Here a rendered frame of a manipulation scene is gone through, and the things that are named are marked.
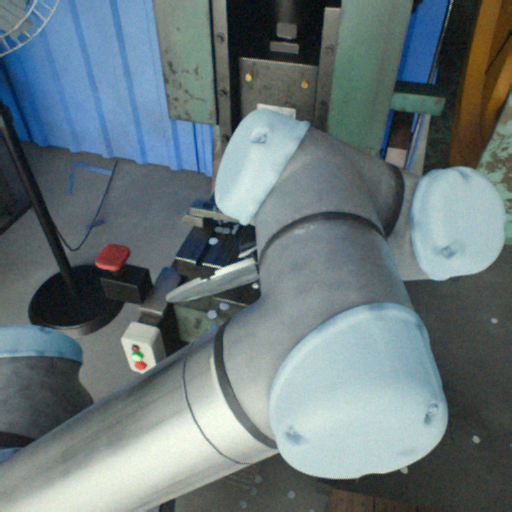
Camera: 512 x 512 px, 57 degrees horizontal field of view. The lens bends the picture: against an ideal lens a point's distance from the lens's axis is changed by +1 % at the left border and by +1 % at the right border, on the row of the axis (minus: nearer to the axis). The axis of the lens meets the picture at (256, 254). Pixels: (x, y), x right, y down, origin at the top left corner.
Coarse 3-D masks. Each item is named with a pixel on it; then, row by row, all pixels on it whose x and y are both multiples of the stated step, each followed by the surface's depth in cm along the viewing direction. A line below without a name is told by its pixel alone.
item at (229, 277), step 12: (240, 264) 61; (252, 264) 62; (216, 276) 62; (228, 276) 67; (240, 276) 78; (252, 276) 82; (180, 288) 66; (192, 288) 66; (204, 288) 71; (216, 288) 78; (228, 288) 86; (168, 300) 72; (180, 300) 77
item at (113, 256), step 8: (112, 248) 105; (120, 248) 105; (128, 248) 105; (104, 256) 103; (112, 256) 103; (120, 256) 103; (128, 256) 105; (96, 264) 103; (104, 264) 102; (112, 264) 102; (120, 264) 102
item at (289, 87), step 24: (264, 48) 82; (288, 48) 80; (312, 48) 82; (240, 72) 81; (264, 72) 80; (288, 72) 79; (312, 72) 78; (240, 96) 85; (264, 96) 83; (288, 96) 82; (312, 96) 81; (240, 120) 88; (312, 120) 84
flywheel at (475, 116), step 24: (480, 0) 96; (504, 0) 72; (480, 24) 95; (504, 24) 85; (480, 48) 94; (504, 48) 81; (480, 72) 94; (504, 72) 80; (456, 96) 100; (480, 96) 92; (504, 96) 80; (456, 120) 94; (480, 120) 88; (456, 144) 88; (480, 144) 83
